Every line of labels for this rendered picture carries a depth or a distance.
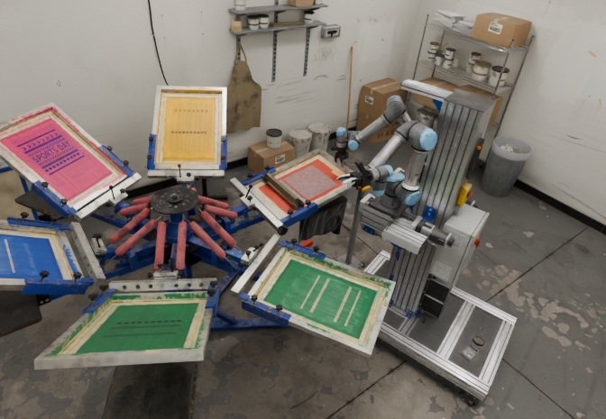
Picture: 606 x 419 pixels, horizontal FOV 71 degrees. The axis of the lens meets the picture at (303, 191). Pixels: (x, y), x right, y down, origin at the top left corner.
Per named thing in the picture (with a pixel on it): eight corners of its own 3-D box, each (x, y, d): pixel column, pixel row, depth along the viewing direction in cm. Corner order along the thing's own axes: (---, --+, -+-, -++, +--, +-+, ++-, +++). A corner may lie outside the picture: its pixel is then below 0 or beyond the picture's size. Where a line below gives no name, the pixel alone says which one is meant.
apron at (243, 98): (258, 124, 541) (260, 40, 481) (261, 127, 536) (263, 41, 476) (221, 133, 513) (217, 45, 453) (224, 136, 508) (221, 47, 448)
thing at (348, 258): (348, 252, 437) (363, 174, 383) (363, 265, 423) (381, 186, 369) (332, 260, 426) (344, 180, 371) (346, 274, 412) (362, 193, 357)
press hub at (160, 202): (201, 303, 370) (189, 171, 293) (223, 334, 345) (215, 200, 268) (157, 323, 350) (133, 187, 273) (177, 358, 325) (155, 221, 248)
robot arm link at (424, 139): (405, 193, 290) (424, 120, 258) (420, 205, 279) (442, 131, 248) (391, 197, 284) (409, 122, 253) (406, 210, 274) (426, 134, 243)
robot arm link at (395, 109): (408, 115, 300) (353, 154, 323) (406, 110, 309) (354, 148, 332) (397, 104, 296) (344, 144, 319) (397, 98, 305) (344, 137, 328)
